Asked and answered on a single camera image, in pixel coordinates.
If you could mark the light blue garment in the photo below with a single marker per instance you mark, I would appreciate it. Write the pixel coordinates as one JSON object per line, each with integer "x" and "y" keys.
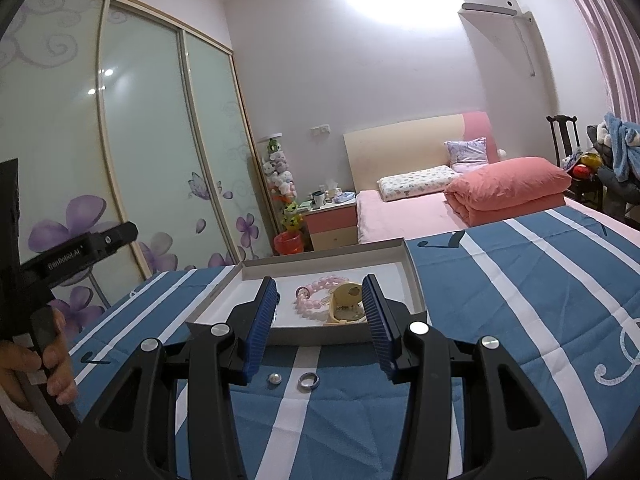
{"x": 622, "y": 145}

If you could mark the grey cardboard box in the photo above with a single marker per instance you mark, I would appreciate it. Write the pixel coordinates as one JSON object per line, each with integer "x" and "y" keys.
{"x": 310, "y": 272}

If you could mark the beige pink headboard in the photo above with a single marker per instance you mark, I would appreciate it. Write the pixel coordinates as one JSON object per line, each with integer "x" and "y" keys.
{"x": 400, "y": 150}

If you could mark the white air conditioner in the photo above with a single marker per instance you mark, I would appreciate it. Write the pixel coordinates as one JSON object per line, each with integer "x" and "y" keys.
{"x": 487, "y": 0}

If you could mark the plush toy display tube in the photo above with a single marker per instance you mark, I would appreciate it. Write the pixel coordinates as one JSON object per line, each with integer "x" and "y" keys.
{"x": 280, "y": 175}

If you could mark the tissue box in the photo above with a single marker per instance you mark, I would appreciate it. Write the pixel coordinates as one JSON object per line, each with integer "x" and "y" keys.
{"x": 333, "y": 191}

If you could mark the yellow hair clip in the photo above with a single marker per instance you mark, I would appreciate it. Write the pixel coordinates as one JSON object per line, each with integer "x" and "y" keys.
{"x": 342, "y": 300}

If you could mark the folded pink quilt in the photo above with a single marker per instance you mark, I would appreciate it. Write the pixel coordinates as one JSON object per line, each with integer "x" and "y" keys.
{"x": 505, "y": 185}

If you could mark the pink curtain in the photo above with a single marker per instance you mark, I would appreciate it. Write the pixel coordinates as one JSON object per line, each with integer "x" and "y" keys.
{"x": 605, "y": 25}

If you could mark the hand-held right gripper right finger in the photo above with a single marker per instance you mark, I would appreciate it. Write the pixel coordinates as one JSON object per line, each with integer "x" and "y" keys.
{"x": 380, "y": 325}

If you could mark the yellow red toy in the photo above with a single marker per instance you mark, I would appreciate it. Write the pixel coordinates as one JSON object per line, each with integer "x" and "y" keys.
{"x": 587, "y": 166}

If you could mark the purple pillow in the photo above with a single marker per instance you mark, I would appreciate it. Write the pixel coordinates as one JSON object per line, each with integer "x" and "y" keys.
{"x": 467, "y": 152}

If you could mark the floral sliding door wardrobe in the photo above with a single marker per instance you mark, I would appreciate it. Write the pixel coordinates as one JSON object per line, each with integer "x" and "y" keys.
{"x": 140, "y": 135}

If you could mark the white patterned pillow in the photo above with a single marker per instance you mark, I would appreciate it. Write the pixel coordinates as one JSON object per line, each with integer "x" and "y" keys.
{"x": 415, "y": 182}

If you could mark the blue white striped sheet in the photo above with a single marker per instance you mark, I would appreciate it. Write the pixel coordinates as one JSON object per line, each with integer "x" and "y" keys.
{"x": 500, "y": 285}

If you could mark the pink bed sheet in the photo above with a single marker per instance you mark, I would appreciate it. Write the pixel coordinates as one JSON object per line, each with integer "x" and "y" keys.
{"x": 400, "y": 215}

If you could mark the red waste bin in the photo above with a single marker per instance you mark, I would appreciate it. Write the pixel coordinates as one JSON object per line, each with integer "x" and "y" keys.
{"x": 289, "y": 243}

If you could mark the person's left hand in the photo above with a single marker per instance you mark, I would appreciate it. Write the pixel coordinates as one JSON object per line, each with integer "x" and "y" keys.
{"x": 20, "y": 360}

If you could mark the dark wooden chair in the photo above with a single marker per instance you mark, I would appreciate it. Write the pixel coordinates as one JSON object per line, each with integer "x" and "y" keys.
{"x": 562, "y": 135}

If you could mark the pink nightstand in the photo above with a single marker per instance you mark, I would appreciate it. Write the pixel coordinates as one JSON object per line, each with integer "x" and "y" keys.
{"x": 330, "y": 220}

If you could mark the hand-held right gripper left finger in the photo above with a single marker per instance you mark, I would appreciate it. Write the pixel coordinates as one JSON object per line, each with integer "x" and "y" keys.
{"x": 257, "y": 330}

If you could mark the person's left forearm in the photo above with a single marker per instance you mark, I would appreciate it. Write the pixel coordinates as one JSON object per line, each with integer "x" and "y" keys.
{"x": 25, "y": 440}

